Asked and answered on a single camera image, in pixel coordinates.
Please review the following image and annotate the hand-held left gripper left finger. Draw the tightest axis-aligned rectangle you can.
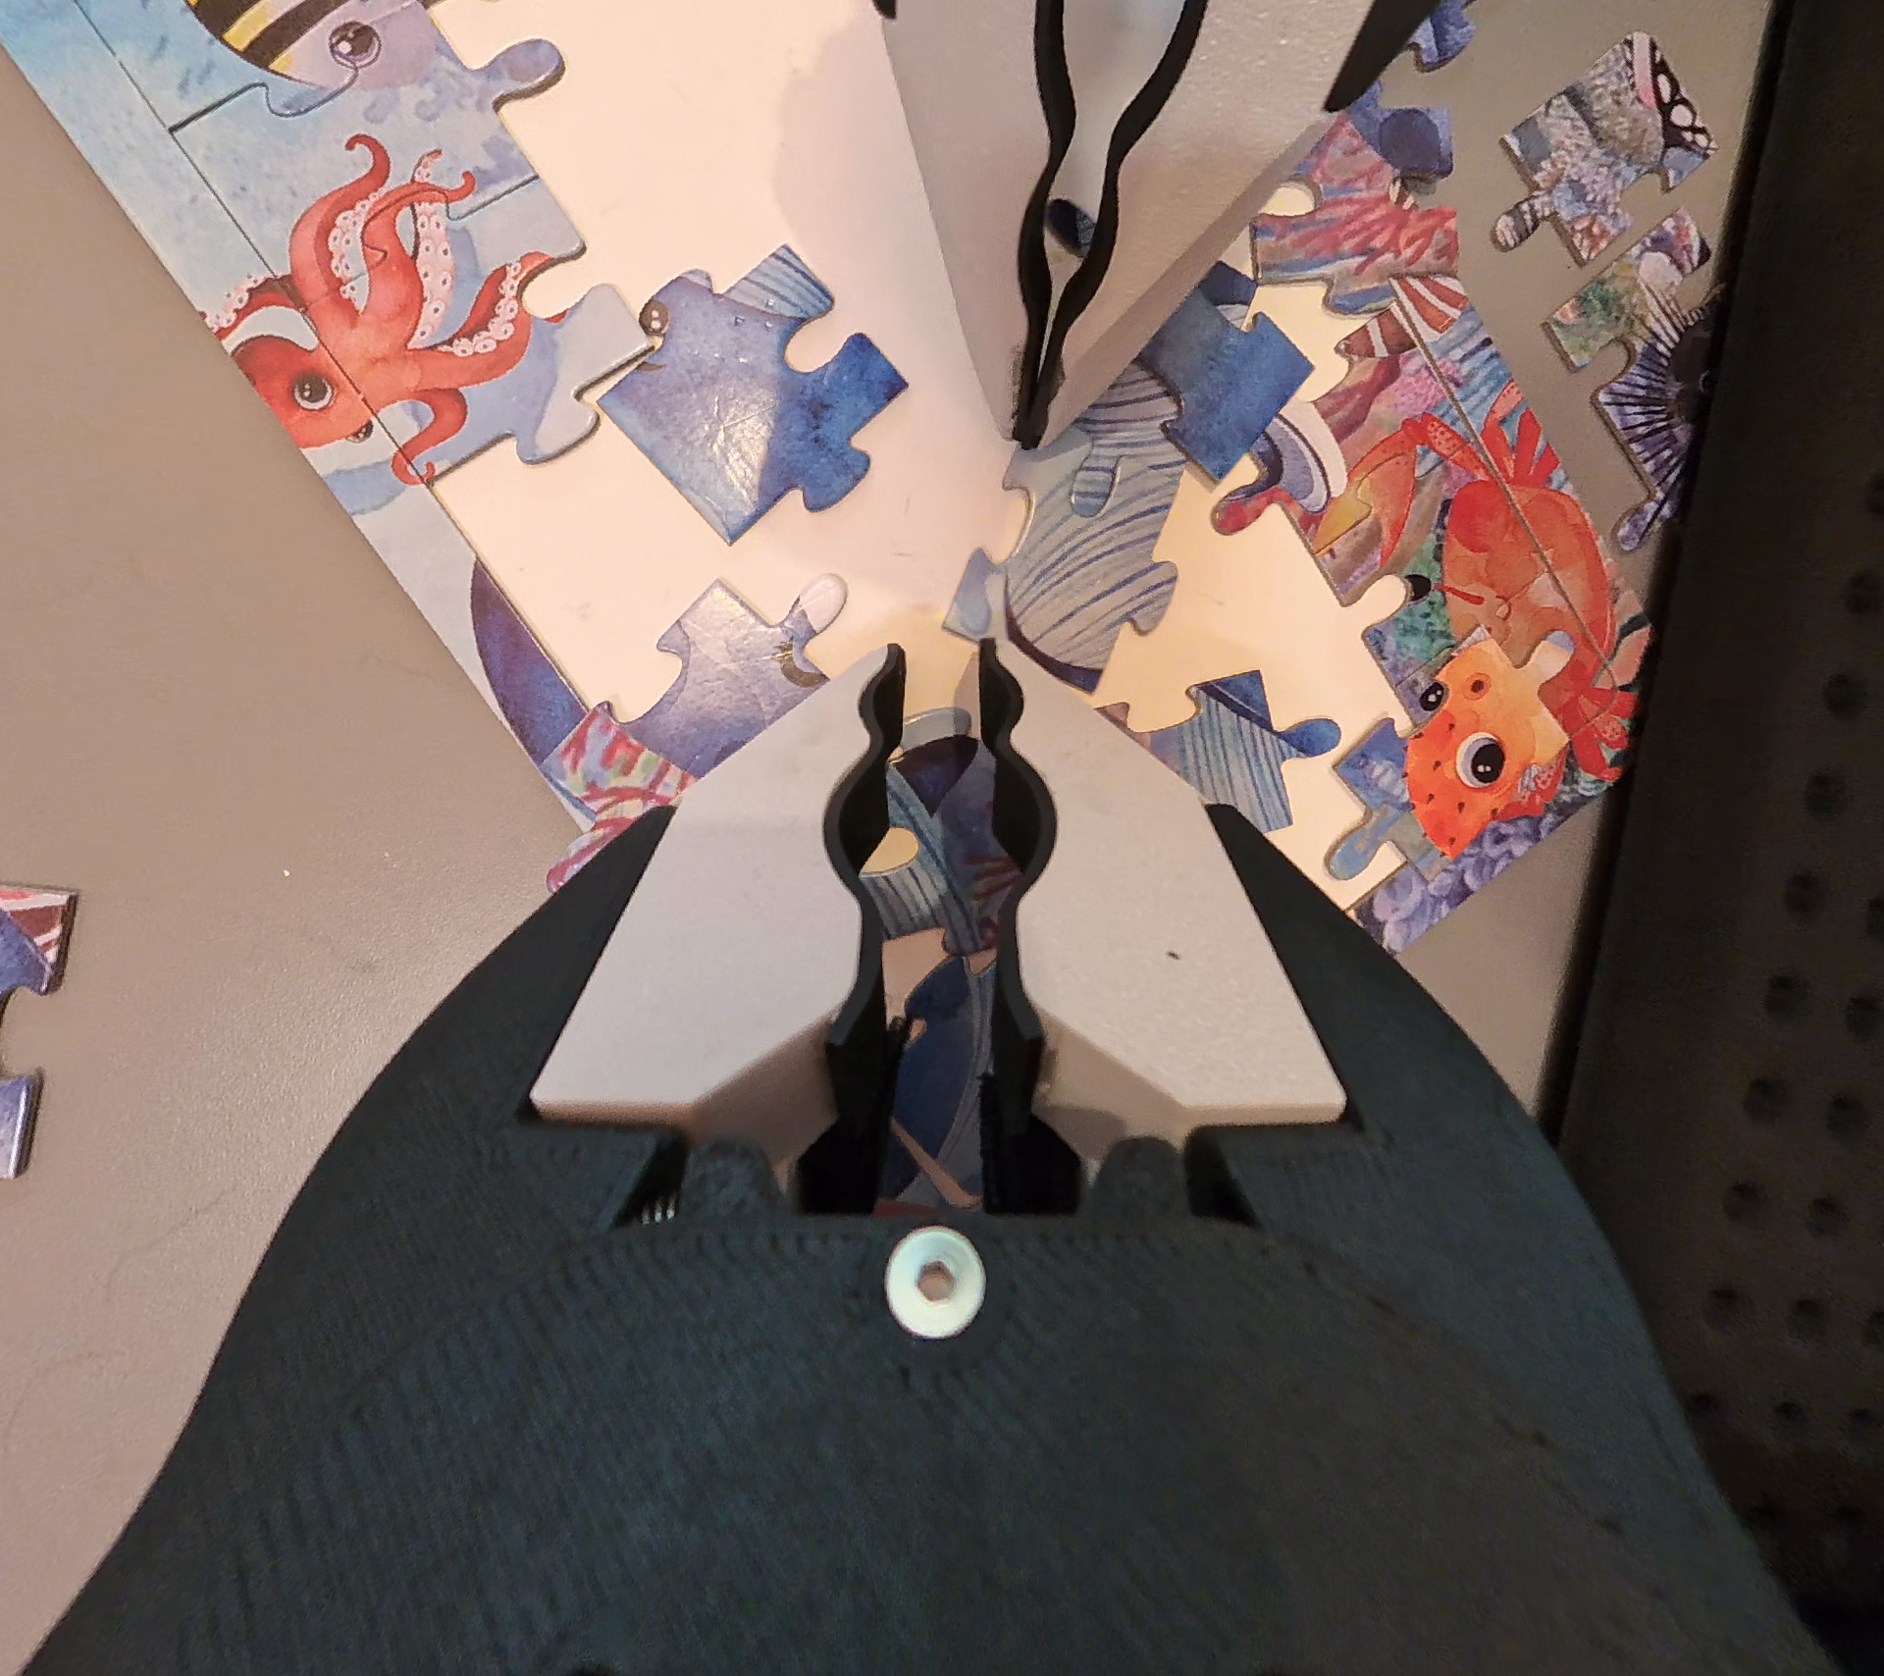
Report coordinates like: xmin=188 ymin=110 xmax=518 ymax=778
xmin=525 ymin=642 xmax=906 ymax=1186

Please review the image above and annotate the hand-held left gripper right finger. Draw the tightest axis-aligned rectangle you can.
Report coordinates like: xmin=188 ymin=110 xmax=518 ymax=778
xmin=971 ymin=638 xmax=1354 ymax=1186

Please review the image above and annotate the red coral puzzle piece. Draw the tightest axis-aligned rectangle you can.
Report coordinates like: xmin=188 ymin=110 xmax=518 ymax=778
xmin=543 ymin=705 xmax=694 ymax=892

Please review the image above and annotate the whale eye puzzle piece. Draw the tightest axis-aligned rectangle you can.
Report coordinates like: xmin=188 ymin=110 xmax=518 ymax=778
xmin=631 ymin=576 xmax=851 ymax=774

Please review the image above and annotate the striped dark blue puzzle piece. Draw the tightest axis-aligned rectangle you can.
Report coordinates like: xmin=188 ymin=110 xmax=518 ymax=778
xmin=857 ymin=705 xmax=1032 ymax=1215

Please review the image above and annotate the sea print puzzle tray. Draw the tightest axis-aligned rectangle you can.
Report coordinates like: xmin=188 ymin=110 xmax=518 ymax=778
xmin=0 ymin=0 xmax=1658 ymax=958

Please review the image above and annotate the pale striped puzzle piece with fin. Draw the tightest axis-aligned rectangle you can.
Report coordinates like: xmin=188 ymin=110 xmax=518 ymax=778
xmin=947 ymin=381 xmax=1179 ymax=693

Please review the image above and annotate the blue watercolour puzzle piece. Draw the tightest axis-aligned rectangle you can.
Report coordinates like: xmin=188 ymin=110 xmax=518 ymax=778
xmin=1161 ymin=275 xmax=1314 ymax=487

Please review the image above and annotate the dark blue puzzle piece with eye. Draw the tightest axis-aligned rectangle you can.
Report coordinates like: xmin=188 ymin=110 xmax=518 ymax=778
xmin=594 ymin=246 xmax=912 ymax=546

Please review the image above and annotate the striped puzzle piece with tail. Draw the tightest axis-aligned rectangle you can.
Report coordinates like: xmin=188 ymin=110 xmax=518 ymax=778
xmin=1102 ymin=670 xmax=1342 ymax=842

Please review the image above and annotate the red striped shell puzzle piece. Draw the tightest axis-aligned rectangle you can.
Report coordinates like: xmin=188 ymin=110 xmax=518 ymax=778
xmin=1250 ymin=108 xmax=1473 ymax=369

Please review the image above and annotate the orange puffer fish puzzle piece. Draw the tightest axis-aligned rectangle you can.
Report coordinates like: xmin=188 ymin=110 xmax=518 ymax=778
xmin=1330 ymin=638 xmax=1599 ymax=884

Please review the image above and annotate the purple urchin puzzle piece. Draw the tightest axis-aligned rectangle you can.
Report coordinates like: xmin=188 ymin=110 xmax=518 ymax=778
xmin=1544 ymin=211 xmax=1730 ymax=552

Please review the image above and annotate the orange crab puzzle piece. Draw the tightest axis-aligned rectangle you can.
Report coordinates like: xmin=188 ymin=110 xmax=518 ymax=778
xmin=1413 ymin=403 xmax=1650 ymax=678

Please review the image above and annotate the puzzle piece with white patch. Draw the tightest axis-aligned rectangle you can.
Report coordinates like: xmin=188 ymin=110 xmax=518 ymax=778
xmin=0 ymin=884 xmax=78 ymax=1182

